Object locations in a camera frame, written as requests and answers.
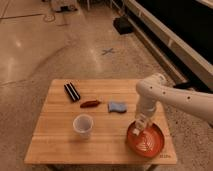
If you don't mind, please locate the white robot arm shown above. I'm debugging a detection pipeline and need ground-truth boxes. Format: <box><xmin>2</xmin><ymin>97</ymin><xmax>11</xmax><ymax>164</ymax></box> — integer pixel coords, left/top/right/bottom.
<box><xmin>134</xmin><ymin>73</ymin><xmax>213</xmax><ymax>135</ymax></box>

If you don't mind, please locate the blue sponge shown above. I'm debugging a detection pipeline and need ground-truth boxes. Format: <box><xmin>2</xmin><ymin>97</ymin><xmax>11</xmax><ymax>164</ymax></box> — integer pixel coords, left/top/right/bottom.
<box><xmin>108</xmin><ymin>102</ymin><xmax>127</xmax><ymax>113</ymax></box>

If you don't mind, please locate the red chili pepper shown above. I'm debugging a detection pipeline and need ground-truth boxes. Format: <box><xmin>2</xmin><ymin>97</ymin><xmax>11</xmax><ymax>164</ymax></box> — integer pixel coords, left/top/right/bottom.
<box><xmin>80</xmin><ymin>100</ymin><xmax>101</xmax><ymax>108</ymax></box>

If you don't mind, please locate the clear plastic cup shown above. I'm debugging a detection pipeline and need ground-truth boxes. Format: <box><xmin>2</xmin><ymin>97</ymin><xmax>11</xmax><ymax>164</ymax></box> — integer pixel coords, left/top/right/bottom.
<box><xmin>73</xmin><ymin>114</ymin><xmax>94</xmax><ymax>139</ymax></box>

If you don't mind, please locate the wooden table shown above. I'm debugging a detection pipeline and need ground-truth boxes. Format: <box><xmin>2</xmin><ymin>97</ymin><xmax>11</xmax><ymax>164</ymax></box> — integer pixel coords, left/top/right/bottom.
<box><xmin>24</xmin><ymin>79</ymin><xmax>177</xmax><ymax>165</ymax></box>

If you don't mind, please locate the black rectangular box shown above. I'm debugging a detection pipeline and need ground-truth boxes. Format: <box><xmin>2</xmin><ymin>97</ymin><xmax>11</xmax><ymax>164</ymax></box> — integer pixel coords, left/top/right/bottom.
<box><xmin>64</xmin><ymin>83</ymin><xmax>80</xmax><ymax>102</ymax></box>

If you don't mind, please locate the black object on floor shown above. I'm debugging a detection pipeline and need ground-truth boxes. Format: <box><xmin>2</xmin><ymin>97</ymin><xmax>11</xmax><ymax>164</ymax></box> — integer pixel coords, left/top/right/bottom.
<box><xmin>113</xmin><ymin>17</ymin><xmax>133</xmax><ymax>35</ymax></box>

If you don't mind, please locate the equipment on floor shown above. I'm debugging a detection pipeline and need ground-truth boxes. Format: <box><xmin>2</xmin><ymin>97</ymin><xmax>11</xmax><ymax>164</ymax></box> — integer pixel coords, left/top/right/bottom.
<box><xmin>50</xmin><ymin>0</ymin><xmax>77</xmax><ymax>12</ymax></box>

